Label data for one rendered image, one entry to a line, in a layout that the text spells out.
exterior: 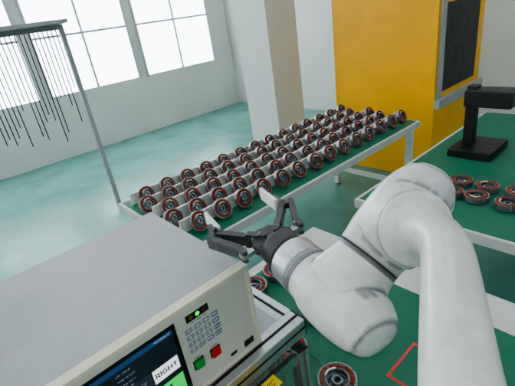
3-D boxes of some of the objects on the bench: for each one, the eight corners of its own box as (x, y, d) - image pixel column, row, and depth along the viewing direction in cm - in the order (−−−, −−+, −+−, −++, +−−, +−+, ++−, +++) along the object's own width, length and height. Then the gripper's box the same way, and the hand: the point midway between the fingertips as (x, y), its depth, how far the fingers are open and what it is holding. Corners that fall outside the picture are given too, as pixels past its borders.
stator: (365, 388, 108) (365, 379, 106) (336, 412, 103) (336, 403, 101) (338, 363, 116) (337, 354, 115) (309, 383, 111) (309, 374, 110)
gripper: (231, 305, 64) (185, 242, 80) (346, 242, 73) (283, 197, 89) (223, 273, 60) (176, 214, 76) (344, 210, 69) (280, 169, 85)
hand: (236, 207), depth 82 cm, fingers open, 13 cm apart
